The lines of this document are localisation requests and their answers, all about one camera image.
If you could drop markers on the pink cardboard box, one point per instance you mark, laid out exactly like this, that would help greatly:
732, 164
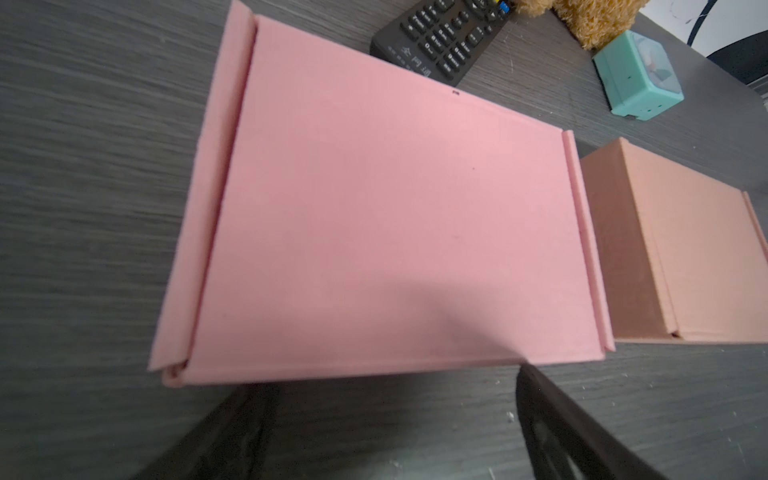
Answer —
347, 217

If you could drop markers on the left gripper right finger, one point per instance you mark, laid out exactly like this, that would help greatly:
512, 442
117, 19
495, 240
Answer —
563, 441

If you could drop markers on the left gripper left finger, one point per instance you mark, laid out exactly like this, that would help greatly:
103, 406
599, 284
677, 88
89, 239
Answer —
231, 442

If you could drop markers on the small teal alarm clock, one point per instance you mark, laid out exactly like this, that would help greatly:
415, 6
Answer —
637, 76

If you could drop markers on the brown teddy bear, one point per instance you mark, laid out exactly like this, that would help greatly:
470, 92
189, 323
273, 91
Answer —
594, 23

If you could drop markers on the salmon cardboard box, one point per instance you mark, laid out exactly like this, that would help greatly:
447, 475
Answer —
683, 256

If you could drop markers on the black remote control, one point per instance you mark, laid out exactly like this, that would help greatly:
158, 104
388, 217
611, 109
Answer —
441, 39

